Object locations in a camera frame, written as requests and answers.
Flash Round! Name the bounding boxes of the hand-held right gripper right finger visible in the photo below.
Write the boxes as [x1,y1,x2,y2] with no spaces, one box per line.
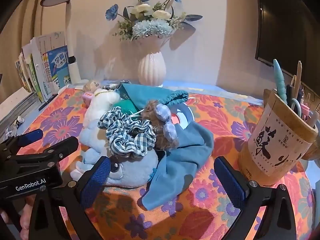
[214,156,304,240]

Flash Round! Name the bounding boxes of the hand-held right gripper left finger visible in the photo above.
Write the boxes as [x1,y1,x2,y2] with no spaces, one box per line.
[30,156,112,240]

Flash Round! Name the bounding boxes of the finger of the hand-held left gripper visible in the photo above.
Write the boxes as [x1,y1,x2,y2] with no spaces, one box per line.
[10,136,79,167]
[0,129,43,155]

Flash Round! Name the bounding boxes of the blue bunny plush toy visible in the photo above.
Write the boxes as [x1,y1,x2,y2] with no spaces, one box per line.
[70,119,159,188]

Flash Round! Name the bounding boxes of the green plaid scrunchie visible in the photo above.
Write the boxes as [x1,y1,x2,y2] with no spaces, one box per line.
[97,106,157,155]

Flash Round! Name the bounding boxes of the small blond doll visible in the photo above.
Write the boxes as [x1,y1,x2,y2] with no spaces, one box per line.
[82,79,103,93]

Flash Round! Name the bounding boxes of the brown furry plush toy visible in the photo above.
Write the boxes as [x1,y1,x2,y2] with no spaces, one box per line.
[140,100,179,150]

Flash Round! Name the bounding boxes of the teal drawstring pouch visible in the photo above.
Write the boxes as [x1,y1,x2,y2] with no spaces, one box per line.
[117,83,189,113]

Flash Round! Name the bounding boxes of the person's left hand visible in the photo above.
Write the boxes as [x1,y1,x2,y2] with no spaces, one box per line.
[0,196,38,230]

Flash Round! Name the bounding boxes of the grey paper stack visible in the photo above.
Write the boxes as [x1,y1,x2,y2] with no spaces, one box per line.
[0,91,42,135]

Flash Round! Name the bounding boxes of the black pen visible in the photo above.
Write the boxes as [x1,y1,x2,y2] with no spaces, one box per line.
[37,94,59,112]

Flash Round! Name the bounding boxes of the pink cube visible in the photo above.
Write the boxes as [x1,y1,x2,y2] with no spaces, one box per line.
[82,92,95,107]

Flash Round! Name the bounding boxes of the orange floral table mat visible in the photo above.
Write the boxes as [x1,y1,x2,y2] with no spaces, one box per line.
[15,85,315,240]

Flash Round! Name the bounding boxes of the bamboo pen holder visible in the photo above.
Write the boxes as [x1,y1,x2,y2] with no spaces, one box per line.
[237,89,319,185]

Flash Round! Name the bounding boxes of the row of standing books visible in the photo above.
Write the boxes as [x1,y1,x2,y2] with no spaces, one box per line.
[14,31,73,103]

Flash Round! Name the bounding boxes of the white desk lamp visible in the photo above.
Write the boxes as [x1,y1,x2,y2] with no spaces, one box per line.
[40,0,84,87]

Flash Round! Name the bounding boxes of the bunch of pens and pencils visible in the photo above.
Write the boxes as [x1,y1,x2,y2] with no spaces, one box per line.
[272,59,320,130]

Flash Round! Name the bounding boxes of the white ribbed vase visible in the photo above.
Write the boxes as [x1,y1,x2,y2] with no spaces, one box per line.
[134,36,173,87]

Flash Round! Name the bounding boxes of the blue and white artificial flowers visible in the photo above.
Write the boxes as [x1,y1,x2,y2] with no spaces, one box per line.
[105,0,203,42]

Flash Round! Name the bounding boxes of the black wall television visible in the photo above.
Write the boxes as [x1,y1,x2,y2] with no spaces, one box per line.
[254,0,320,68]

